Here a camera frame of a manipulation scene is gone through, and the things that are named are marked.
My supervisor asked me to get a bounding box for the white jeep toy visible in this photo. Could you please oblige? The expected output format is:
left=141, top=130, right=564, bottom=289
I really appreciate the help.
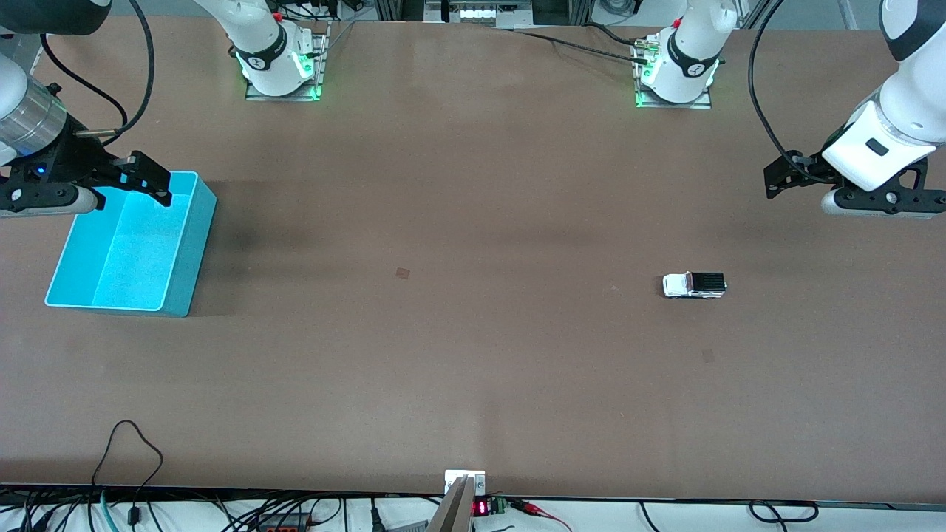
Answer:
left=662, top=270, right=728, bottom=299

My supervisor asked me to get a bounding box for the cyan plastic bin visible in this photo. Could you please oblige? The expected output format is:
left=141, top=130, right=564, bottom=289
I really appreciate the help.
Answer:
left=44, top=170, right=218, bottom=318

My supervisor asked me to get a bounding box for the lit control unit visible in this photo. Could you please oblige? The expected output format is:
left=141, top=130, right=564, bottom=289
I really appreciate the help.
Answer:
left=424, top=0, right=534, bottom=29

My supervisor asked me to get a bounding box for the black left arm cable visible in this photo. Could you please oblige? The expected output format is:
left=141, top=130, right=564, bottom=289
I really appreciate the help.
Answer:
left=748, top=0, right=821, bottom=182

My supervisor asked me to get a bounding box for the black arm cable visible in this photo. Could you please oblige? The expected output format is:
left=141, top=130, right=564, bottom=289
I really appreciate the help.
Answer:
left=748, top=0, right=821, bottom=182
left=39, top=0, right=156, bottom=145

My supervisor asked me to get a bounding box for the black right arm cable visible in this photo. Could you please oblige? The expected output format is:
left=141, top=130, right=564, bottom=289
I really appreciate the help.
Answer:
left=39, top=0, right=156, bottom=145

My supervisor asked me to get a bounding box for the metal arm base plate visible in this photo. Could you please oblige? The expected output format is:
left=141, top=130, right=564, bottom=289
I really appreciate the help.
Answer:
left=632, top=37, right=714, bottom=110
left=244, top=22, right=331, bottom=102

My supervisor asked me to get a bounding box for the short black cable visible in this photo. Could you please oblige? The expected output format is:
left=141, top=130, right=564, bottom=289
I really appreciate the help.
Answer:
left=582, top=22, right=642, bottom=45

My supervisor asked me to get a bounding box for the thin black looped cable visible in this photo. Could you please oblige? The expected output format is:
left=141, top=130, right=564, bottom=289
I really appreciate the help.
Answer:
left=91, top=420, right=165, bottom=488

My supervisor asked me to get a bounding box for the long black cable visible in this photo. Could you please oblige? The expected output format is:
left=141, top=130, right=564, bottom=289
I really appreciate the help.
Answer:
left=506, top=26, right=651, bottom=66

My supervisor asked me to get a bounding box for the black cable bundle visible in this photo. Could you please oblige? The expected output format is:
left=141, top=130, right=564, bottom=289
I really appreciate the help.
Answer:
left=0, top=489, right=348, bottom=532

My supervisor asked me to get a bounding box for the black coiled cable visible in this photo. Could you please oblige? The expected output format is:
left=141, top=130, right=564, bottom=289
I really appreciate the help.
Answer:
left=748, top=500, right=820, bottom=525

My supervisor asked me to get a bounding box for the white metal bracket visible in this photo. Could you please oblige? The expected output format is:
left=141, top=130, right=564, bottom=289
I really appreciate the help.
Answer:
left=444, top=469, right=487, bottom=497

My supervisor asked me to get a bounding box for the red clip cable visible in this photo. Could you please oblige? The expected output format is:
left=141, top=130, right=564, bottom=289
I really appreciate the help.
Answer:
left=508, top=499, right=574, bottom=532

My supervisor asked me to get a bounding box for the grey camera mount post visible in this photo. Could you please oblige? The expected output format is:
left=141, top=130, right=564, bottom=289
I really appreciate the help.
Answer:
left=427, top=475, right=474, bottom=532

